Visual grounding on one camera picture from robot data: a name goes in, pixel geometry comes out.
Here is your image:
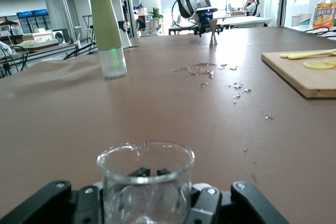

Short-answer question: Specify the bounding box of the orange juice pouch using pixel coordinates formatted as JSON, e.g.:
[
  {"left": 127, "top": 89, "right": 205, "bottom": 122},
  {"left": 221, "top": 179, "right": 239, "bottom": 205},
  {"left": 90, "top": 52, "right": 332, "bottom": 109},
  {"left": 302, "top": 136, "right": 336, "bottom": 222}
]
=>
[{"left": 312, "top": 0, "right": 336, "bottom": 29}]

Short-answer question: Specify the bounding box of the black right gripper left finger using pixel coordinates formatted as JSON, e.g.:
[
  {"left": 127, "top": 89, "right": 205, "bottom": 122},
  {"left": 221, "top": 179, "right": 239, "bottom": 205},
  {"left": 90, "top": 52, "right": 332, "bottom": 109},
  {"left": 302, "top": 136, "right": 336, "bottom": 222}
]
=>
[{"left": 0, "top": 167, "right": 152, "bottom": 224}]

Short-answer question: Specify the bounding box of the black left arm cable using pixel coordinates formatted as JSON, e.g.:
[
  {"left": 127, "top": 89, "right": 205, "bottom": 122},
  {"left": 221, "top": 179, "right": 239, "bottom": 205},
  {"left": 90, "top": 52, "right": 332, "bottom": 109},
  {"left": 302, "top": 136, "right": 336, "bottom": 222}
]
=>
[{"left": 171, "top": 0, "right": 200, "bottom": 29}]

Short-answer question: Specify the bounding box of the green sleeved clear bottle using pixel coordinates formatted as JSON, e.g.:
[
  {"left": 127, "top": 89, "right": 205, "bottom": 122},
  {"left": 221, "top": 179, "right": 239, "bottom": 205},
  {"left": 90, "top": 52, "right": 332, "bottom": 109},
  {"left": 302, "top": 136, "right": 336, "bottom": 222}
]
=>
[{"left": 89, "top": 0, "right": 128, "bottom": 80}]

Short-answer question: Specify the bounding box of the brown table cover sheet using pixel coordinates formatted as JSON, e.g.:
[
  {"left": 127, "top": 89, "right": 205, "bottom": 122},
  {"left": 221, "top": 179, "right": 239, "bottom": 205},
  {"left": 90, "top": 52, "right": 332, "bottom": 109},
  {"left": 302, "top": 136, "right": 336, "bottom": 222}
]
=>
[{"left": 0, "top": 26, "right": 336, "bottom": 224}]

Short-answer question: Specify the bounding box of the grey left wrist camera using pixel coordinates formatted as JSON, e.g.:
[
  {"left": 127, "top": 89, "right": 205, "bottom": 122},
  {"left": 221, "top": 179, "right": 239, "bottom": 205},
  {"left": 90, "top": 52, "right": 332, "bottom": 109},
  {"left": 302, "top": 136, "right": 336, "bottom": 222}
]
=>
[{"left": 195, "top": 7, "right": 219, "bottom": 16}]

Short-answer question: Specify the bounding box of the green potted plant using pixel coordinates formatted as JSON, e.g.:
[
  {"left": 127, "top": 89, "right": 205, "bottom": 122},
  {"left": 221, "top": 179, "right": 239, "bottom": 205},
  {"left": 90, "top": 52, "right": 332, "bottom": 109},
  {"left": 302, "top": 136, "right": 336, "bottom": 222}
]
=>
[{"left": 149, "top": 7, "right": 164, "bottom": 20}]

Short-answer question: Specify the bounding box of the clear glass beaker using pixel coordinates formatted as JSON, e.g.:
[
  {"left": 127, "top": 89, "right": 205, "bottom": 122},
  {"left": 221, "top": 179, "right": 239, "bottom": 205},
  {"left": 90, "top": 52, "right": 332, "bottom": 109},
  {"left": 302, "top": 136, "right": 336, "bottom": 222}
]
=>
[{"left": 96, "top": 140, "right": 196, "bottom": 224}]

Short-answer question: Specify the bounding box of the steel jigger measuring cup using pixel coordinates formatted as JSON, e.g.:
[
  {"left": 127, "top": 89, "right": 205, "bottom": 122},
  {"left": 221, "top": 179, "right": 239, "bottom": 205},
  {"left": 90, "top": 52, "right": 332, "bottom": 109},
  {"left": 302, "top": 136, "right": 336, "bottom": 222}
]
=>
[{"left": 208, "top": 19, "right": 219, "bottom": 48}]

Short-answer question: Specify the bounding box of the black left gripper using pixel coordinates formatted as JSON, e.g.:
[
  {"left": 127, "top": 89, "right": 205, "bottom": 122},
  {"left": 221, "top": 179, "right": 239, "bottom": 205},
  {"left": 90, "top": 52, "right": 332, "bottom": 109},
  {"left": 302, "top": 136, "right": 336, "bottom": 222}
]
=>
[{"left": 197, "top": 14, "right": 224, "bottom": 38}]

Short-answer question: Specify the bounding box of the seated person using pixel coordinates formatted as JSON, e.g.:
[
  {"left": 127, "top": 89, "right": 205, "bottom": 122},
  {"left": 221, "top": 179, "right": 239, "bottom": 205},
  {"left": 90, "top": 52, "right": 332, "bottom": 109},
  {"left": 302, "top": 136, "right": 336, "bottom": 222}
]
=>
[{"left": 242, "top": 0, "right": 258, "bottom": 16}]

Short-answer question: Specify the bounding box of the yellow plastic fork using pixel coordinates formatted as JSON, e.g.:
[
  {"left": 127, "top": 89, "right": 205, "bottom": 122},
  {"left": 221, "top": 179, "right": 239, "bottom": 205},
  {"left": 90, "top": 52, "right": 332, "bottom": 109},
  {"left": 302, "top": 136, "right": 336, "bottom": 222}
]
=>
[{"left": 287, "top": 50, "right": 336, "bottom": 60}]

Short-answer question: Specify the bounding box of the blue topped drinks fridge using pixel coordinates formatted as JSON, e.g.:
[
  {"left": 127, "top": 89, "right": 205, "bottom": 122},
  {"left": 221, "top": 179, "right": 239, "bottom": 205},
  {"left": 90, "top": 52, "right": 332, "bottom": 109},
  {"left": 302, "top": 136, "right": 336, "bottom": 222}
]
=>
[{"left": 16, "top": 8, "right": 53, "bottom": 35}]

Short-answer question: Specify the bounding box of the white office desk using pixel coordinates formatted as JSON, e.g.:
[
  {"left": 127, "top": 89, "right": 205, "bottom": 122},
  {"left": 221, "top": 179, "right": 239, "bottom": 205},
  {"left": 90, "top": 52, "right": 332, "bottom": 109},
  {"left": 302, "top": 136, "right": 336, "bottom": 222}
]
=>
[{"left": 214, "top": 15, "right": 272, "bottom": 29}]

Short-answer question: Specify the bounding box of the wooden cutting board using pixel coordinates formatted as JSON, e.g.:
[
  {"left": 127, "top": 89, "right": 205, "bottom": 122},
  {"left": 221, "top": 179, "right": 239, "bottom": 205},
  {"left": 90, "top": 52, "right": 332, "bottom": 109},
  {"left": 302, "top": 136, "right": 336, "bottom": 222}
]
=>
[{"left": 260, "top": 48, "right": 336, "bottom": 99}]

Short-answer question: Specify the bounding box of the grey metal column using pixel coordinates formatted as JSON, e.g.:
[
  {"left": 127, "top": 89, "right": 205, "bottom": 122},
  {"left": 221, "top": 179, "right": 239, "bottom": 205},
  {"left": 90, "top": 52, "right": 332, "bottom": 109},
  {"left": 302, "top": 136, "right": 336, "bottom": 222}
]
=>
[{"left": 52, "top": 0, "right": 79, "bottom": 45}]

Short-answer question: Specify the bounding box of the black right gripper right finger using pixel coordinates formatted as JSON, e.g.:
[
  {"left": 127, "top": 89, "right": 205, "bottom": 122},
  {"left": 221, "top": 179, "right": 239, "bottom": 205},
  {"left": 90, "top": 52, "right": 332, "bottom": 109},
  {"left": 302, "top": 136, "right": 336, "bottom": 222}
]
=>
[{"left": 156, "top": 168, "right": 289, "bottom": 224}]

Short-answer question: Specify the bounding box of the white paper cup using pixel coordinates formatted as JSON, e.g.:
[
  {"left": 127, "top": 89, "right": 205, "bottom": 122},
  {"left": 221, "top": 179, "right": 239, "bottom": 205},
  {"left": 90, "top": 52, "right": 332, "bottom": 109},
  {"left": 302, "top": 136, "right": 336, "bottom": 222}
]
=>
[{"left": 299, "top": 12, "right": 313, "bottom": 27}]

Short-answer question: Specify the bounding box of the yellow plastic knife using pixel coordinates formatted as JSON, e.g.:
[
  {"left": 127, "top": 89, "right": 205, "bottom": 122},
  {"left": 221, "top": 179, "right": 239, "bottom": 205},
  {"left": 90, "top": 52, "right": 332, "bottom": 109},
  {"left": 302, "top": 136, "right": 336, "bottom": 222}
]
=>
[{"left": 279, "top": 48, "right": 336, "bottom": 59}]

